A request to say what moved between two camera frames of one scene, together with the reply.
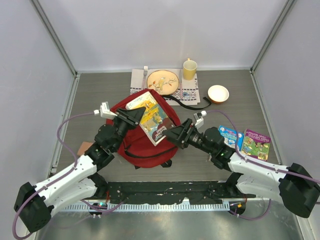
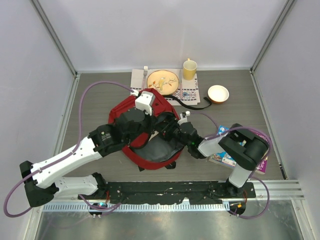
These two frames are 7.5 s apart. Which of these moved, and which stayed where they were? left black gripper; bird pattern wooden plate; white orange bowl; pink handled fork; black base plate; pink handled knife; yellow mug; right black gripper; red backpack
Moved: left black gripper; right black gripper; red backpack
Stayed: black base plate; yellow mug; pink handled knife; pink handled fork; white orange bowl; bird pattern wooden plate
